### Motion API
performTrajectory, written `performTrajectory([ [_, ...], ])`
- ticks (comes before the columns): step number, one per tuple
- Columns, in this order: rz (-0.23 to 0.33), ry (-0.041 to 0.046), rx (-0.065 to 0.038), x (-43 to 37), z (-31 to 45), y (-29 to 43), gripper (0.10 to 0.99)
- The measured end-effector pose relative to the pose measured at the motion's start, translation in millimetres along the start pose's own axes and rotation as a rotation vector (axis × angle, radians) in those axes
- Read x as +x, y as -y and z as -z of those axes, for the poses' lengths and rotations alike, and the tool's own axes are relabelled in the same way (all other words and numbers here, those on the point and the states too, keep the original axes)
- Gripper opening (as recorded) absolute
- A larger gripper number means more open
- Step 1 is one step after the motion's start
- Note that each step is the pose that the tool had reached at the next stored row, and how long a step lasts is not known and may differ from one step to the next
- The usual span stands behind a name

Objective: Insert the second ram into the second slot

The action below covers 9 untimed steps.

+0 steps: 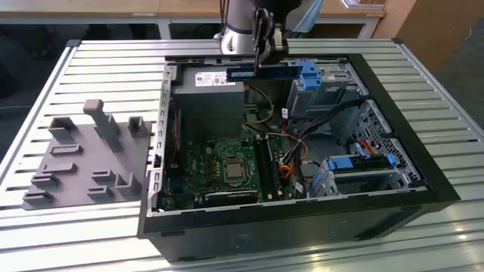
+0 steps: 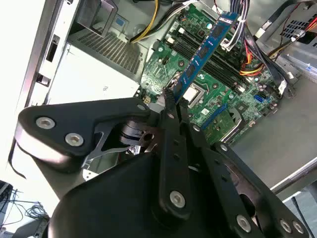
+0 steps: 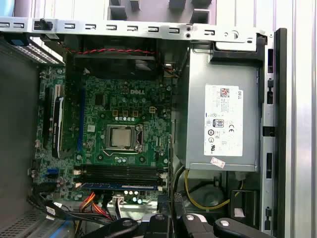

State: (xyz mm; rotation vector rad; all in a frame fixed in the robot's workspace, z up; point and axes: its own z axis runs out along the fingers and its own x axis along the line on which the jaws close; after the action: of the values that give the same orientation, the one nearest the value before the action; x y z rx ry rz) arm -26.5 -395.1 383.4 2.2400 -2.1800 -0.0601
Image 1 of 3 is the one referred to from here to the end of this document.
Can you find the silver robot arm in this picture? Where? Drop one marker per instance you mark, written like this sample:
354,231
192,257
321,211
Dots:
237,34

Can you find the silver CPU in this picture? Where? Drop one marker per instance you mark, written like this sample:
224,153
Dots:
233,171

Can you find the black PC case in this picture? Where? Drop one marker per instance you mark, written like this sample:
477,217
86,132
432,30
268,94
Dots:
264,232

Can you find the grey power supply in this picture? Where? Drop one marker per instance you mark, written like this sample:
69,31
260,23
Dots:
208,113

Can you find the black RAM slot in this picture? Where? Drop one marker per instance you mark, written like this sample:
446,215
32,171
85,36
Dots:
262,167

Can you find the wooden cabinet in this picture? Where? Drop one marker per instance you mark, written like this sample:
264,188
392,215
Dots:
434,34

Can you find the metal drive cage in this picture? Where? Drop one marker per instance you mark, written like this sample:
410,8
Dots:
325,99

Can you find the blue drive carrier latch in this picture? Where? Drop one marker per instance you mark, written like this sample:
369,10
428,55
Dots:
309,76

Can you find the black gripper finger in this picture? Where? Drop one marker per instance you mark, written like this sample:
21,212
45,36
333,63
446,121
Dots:
258,51
273,42

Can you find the hard disk in blue carrier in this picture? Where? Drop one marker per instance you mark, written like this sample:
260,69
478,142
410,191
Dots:
340,164

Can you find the grey parts rack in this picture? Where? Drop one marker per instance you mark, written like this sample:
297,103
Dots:
74,181

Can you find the black expansion card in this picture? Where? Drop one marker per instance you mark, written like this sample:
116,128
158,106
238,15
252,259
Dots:
230,198

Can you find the green motherboard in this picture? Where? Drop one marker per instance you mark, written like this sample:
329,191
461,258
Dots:
200,158

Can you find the metal disk bay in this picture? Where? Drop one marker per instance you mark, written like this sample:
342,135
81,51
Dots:
377,181

